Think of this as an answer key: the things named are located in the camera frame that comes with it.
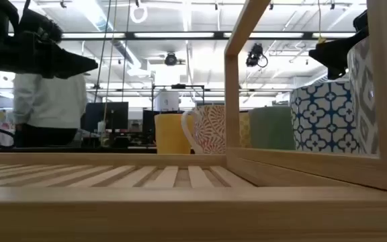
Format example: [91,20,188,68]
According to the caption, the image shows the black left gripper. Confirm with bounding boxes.
[0,32,99,80]

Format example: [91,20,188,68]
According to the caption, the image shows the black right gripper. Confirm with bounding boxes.
[309,9,370,80]

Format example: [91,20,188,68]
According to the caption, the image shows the grey ikat-pattern white mug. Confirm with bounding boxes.
[347,36,379,156]

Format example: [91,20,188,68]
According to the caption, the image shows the blue tile-pattern white mug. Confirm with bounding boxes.
[290,79,361,155]

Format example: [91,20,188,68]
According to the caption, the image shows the plain green mug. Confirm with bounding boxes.
[249,106,296,151]

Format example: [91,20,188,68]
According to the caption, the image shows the yellow dot-pattern white mug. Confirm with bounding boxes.
[239,112,252,149]

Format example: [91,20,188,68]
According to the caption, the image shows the plain yellow mug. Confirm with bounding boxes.
[154,113,194,155]

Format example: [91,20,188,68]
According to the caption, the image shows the orange leaf-pattern white mug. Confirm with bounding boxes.
[181,105,227,155]

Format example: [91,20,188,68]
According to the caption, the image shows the person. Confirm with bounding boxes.
[13,72,87,148]

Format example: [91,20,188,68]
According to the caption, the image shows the black computer monitor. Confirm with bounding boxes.
[142,109,157,144]
[85,102,130,132]

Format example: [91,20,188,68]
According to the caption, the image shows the round black ceiling fixture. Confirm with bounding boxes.
[164,52,178,67]

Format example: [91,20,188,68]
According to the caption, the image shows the white cylindrical appliance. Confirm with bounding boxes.
[155,89,181,112]

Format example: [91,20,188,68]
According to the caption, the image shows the light wooden slatted tray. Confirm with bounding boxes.
[0,0,387,242]

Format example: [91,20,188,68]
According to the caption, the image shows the thin hanging cable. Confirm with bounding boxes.
[121,0,131,102]
[104,0,118,122]
[94,0,113,104]

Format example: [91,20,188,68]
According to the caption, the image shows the yellow hanging cable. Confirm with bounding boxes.
[316,0,327,44]

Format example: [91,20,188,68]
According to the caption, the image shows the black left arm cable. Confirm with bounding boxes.
[18,0,63,43]

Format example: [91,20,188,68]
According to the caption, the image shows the white hanging ring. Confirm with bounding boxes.
[129,2,148,24]

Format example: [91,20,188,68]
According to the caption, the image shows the black hanging camera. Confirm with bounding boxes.
[246,42,269,68]

